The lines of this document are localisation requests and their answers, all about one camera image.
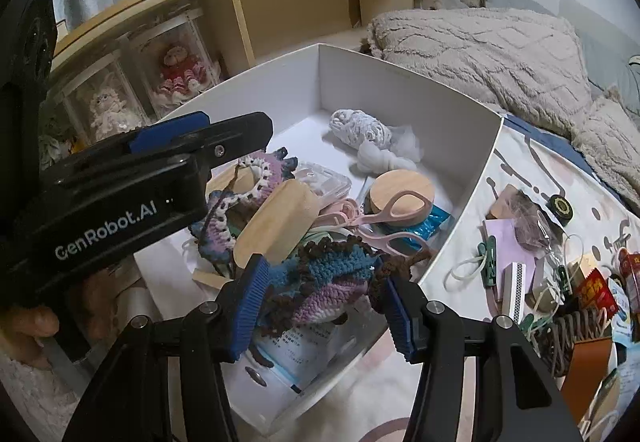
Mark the person's left hand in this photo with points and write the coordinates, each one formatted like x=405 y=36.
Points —
x=30 y=329

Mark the person's left forearm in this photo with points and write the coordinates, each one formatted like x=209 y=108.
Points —
x=30 y=397

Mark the white cardboard box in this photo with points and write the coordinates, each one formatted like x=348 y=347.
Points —
x=390 y=86

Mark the blue bed sheet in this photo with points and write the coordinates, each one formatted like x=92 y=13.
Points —
x=550 y=139

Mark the grey headboard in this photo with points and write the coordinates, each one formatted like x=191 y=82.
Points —
x=590 y=16

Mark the white zip tie loop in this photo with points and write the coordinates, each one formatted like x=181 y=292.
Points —
x=450 y=277

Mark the beige knit pillow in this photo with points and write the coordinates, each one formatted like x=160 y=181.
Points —
x=615 y=146

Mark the white mesh ball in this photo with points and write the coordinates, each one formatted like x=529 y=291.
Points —
x=357 y=126

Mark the pink scissors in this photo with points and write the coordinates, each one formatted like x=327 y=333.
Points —
x=395 y=242

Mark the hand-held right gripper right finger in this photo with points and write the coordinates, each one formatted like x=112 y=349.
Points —
x=402 y=322

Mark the blue crocheted pouch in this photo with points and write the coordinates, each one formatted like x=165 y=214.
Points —
x=330 y=272

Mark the purple crocheted pouch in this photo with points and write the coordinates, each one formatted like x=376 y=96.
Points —
x=270 y=169

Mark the shiny blue packet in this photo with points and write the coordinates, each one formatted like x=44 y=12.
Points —
x=432 y=222

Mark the brown leather case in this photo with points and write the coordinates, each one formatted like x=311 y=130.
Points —
x=590 y=372

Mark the white hat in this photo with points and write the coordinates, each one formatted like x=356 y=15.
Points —
x=636 y=66

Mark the face mask packet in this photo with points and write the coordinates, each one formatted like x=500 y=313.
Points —
x=300 y=347

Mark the black tape roll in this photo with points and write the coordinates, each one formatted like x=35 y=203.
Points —
x=550 y=207

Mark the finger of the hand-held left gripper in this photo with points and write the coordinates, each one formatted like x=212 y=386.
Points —
x=240 y=131
x=165 y=131

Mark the green clothespin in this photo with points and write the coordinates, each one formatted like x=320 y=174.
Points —
x=489 y=267

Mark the red snack packet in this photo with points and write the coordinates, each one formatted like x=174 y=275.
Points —
x=595 y=292

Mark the small wooden block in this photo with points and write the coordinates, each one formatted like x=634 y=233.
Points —
x=502 y=207

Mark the printed blanket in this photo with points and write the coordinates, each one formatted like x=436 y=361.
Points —
x=525 y=156

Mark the clear plastic bag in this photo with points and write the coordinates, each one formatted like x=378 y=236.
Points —
x=530 y=227

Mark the purple card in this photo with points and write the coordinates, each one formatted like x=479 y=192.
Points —
x=505 y=242

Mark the red cardboard box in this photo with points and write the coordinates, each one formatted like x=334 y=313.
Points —
x=631 y=272

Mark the beige knitted blanket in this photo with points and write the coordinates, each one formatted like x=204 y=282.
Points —
x=475 y=61

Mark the white yarn ball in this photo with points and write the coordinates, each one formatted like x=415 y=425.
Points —
x=380 y=156

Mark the white matchbox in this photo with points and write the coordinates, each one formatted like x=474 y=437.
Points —
x=515 y=292

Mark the wooden shelf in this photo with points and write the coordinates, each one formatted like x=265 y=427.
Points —
x=290 y=6

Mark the clear plastic case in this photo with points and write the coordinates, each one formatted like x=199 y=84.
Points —
x=325 y=182

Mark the white doll display case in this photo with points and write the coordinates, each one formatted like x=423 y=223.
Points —
x=107 y=106

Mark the round wooden lid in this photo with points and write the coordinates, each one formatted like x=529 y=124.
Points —
x=400 y=182

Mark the red doll display case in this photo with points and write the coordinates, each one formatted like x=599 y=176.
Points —
x=175 y=66

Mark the blue and white packet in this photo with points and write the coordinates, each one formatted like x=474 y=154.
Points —
x=625 y=317

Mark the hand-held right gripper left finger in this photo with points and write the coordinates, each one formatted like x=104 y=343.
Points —
x=250 y=312

